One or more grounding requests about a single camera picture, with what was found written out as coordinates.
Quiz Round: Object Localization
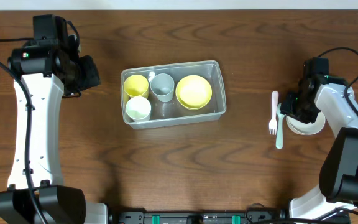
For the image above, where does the yellow plastic cup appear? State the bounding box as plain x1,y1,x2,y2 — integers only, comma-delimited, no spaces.
124,75,149,98

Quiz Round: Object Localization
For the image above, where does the yellow plastic bowl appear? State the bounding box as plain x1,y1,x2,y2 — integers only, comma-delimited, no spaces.
175,75,213,110

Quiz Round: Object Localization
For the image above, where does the clear plastic container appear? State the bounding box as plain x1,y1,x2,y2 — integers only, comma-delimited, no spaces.
119,60,227,130

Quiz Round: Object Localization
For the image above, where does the white plastic bowl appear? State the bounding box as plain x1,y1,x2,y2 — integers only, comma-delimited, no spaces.
287,112,326,135

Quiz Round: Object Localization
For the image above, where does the white plastic cup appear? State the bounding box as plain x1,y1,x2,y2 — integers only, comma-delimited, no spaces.
125,96,152,122

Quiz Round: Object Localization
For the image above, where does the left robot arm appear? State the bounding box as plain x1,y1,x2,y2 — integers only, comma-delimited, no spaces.
0,44,109,223

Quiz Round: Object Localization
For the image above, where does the green plastic spoon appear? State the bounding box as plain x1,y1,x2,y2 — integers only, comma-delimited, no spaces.
275,103,285,149

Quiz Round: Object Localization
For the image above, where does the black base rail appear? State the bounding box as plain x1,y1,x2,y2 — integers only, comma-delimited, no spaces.
116,203,351,224

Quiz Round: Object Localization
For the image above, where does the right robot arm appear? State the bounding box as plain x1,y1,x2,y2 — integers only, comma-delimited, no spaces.
281,75,358,221

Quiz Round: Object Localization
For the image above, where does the pink plastic fork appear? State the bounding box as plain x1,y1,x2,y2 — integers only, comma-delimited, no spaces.
268,91,279,135

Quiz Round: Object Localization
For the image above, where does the grey plastic cup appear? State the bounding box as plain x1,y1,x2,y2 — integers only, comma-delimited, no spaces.
150,73,175,103

